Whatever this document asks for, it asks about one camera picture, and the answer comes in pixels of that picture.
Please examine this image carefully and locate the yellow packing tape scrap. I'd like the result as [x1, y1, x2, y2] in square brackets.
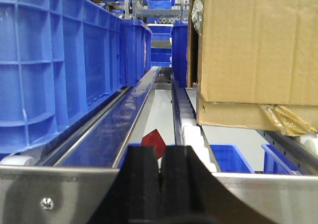
[258, 104, 318, 137]

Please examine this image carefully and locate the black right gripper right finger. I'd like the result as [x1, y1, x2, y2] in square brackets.
[160, 146, 273, 224]

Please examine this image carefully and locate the blue crate behind cardboard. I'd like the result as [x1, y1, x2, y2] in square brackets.
[171, 20, 188, 87]

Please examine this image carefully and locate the stainless steel shelf rail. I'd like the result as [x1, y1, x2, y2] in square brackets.
[0, 165, 318, 224]

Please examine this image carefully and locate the blue bin lower middle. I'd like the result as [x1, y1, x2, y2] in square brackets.
[210, 144, 254, 173]

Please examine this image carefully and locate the brown cardboard box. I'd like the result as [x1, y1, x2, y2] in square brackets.
[188, 0, 318, 131]

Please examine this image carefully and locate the blue lower right bin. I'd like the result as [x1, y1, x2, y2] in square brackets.
[262, 144, 301, 175]

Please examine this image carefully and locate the white roller track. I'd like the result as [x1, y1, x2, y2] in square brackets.
[170, 77, 221, 172]

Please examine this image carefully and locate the steel centre divider rail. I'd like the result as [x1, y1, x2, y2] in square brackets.
[53, 66, 162, 168]

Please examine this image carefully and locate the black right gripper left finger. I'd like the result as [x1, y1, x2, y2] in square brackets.
[88, 147, 160, 224]

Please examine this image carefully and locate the red snack package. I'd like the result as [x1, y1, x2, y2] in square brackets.
[141, 129, 166, 159]

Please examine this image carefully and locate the large blue plastic crate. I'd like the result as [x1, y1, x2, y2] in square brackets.
[0, 0, 122, 154]

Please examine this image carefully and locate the blue lower shelf bin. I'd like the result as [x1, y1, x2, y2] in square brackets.
[118, 143, 175, 168]

